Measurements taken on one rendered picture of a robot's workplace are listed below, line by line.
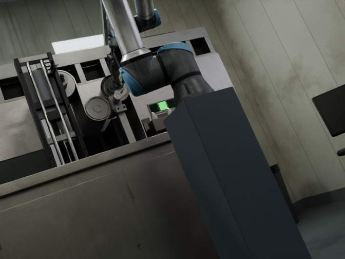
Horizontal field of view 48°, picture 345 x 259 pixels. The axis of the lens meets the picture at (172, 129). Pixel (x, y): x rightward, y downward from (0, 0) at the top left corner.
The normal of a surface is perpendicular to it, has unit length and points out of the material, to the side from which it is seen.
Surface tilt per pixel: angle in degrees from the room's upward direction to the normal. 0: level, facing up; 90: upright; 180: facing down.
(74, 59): 90
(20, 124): 90
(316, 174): 90
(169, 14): 90
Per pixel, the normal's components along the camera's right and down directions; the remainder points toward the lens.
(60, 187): 0.33, -0.32
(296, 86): -0.85, 0.27
